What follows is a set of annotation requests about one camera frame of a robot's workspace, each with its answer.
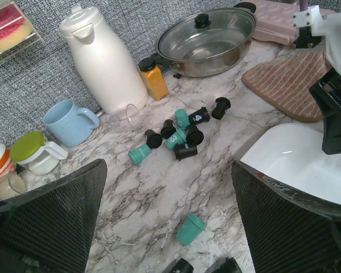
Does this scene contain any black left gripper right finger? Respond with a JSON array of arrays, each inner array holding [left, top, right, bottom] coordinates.
[[231, 160, 341, 272]]

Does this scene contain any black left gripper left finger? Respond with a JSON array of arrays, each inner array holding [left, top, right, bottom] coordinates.
[[0, 159, 107, 272]]

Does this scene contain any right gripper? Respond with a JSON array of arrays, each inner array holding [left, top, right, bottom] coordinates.
[[293, 5, 341, 155]]

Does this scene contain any white storage basket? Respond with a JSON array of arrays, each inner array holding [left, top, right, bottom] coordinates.
[[241, 123, 341, 205]]

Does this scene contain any black coffee capsule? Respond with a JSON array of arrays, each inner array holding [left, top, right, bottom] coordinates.
[[188, 107, 210, 125], [211, 97, 231, 120], [144, 129, 163, 149], [160, 119, 176, 139], [174, 143, 198, 160], [185, 124, 204, 146], [162, 258, 194, 273], [206, 257, 242, 273]]

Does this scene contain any teal coffee capsule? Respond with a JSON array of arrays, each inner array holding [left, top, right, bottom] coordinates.
[[174, 109, 190, 130], [176, 213, 206, 246], [165, 129, 186, 151], [128, 144, 151, 165]]

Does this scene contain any striped brown mat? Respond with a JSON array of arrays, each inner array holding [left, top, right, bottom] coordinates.
[[242, 52, 331, 123]]

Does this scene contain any small glass jar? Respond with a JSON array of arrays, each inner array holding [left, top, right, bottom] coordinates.
[[0, 172, 27, 201]]

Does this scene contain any glass jar green lid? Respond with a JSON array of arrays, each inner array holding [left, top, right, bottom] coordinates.
[[10, 131, 68, 176]]

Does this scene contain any pink egg tray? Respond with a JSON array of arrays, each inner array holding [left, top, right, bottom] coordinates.
[[251, 0, 339, 45]]

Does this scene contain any light blue mug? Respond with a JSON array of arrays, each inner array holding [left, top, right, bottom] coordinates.
[[43, 100, 101, 148]]

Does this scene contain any steel pot with lid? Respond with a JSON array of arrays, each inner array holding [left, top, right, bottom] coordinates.
[[154, 2, 257, 77]]

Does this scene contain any clear wine glass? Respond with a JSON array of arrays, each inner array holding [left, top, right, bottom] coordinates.
[[105, 104, 143, 133]]

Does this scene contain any white thermos jug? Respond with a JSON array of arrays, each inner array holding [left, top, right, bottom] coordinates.
[[59, 5, 148, 113]]

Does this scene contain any yellow spice bottle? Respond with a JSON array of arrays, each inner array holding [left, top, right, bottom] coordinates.
[[138, 57, 169, 101]]

